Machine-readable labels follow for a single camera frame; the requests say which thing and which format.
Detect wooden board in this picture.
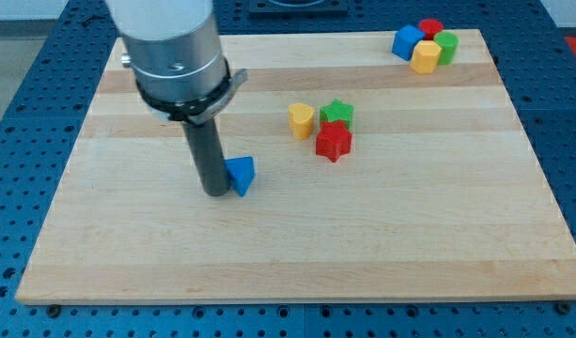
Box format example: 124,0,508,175
16,29,576,305

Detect green star block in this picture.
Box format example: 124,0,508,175
319,99,354,130

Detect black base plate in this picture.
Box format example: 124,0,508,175
246,0,350,18

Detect red star block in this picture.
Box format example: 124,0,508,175
316,120,352,162

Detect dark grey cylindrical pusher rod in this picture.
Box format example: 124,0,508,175
181,119,230,196

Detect green cylinder block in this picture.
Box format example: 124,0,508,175
434,31,459,66

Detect yellow hexagon block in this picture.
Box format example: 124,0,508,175
410,40,442,74

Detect yellow heart block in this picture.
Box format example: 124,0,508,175
288,102,315,141

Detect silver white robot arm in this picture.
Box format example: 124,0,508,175
105,0,248,196

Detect red cylinder block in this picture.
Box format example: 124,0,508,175
417,18,444,40

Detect blue cube block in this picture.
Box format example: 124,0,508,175
392,24,425,61

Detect blue triangle block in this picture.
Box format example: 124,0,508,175
225,156,256,197

